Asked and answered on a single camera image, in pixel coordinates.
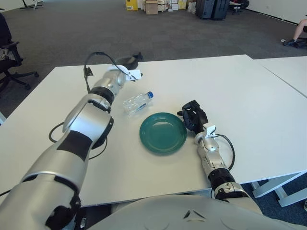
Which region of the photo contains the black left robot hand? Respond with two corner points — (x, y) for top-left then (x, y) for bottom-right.
(114, 51), (144, 72)

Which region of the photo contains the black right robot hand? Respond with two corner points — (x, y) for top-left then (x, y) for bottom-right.
(177, 100), (209, 135)

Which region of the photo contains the clear water bottle blue cap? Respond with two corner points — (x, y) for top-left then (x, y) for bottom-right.
(122, 91), (154, 117)

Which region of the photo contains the green round plate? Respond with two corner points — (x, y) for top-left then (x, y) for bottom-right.
(139, 112), (188, 155)

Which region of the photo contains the yellow box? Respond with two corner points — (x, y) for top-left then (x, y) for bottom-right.
(124, 0), (139, 12)

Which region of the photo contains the brown cardboard box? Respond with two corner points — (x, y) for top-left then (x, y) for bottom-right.
(145, 0), (159, 15)

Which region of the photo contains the stack of white boxes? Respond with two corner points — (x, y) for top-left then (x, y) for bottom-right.
(158, 0), (188, 12)

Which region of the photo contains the dark blue suitcase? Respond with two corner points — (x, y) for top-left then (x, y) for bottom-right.
(195, 0), (214, 20)

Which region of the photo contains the grey robot torso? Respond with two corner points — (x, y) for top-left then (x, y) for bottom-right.
(88, 194), (307, 230)

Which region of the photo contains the black office chair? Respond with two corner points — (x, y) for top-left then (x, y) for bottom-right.
(0, 42), (39, 91)

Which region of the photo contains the black and red chair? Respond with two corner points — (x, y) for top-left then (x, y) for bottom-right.
(229, 0), (250, 15)

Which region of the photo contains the person in black top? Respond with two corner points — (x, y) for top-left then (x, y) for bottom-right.
(0, 13), (12, 62)

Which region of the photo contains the seated person in shorts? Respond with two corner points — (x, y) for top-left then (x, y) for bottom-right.
(283, 19), (307, 46)

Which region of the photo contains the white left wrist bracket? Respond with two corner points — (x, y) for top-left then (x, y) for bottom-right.
(107, 66), (142, 82)

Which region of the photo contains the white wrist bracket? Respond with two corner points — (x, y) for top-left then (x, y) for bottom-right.
(205, 122), (216, 138)
(107, 66), (142, 82)

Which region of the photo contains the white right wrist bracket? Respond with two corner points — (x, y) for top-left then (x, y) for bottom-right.
(205, 122), (216, 138)

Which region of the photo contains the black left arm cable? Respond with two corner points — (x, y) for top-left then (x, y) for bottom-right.
(48, 51), (120, 160)

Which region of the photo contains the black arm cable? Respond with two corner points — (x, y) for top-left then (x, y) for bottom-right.
(48, 51), (120, 160)
(214, 133), (235, 171)

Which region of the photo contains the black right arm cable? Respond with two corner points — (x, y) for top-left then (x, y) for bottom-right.
(214, 133), (235, 171)

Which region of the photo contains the white table leg frame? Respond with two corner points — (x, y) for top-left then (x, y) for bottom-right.
(250, 170), (307, 208)

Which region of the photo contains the white metal floor frame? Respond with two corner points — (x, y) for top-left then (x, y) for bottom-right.
(20, 0), (45, 10)

